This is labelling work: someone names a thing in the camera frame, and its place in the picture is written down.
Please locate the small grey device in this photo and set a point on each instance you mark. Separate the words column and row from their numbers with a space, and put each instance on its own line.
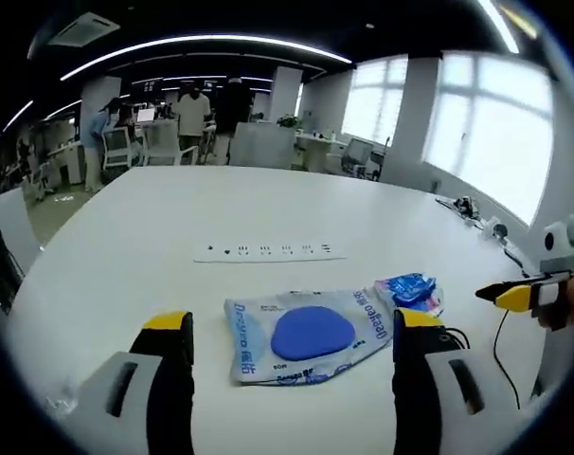
column 466, row 206

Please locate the open laptop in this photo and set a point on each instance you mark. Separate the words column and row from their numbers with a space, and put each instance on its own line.
column 146, row 115

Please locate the white packet with blue disc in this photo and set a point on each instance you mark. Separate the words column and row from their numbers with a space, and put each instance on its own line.
column 310, row 332

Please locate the narrow bright window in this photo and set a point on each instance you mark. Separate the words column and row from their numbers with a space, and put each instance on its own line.
column 377, row 99

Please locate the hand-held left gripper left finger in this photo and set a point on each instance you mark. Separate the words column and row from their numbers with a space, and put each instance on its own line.
column 168, row 379

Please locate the white mesh office chair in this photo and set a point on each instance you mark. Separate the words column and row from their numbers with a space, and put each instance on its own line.
column 119, row 147

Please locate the ceiling air conditioner vent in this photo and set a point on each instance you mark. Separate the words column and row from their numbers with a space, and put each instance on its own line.
column 83, row 29

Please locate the white power strip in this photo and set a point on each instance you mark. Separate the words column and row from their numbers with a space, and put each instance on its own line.
column 268, row 251

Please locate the grey mesh office chair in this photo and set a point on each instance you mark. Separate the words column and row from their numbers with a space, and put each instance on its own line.
column 359, row 154

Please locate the white tabletop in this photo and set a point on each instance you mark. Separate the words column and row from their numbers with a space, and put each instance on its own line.
column 173, row 213

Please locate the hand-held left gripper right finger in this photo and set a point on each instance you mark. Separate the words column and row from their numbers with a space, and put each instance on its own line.
column 415, row 379

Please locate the large bright window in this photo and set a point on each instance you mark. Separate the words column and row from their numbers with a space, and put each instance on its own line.
column 490, row 128

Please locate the green potted plant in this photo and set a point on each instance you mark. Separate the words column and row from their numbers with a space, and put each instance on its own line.
column 288, row 121

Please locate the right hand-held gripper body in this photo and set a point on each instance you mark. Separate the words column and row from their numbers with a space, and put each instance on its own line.
column 559, row 251

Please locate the white chair back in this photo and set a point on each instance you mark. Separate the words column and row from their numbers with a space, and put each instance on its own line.
column 14, row 232
column 261, row 144

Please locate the blue and pink plastic packet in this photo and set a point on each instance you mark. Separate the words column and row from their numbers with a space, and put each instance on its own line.
column 410, row 289

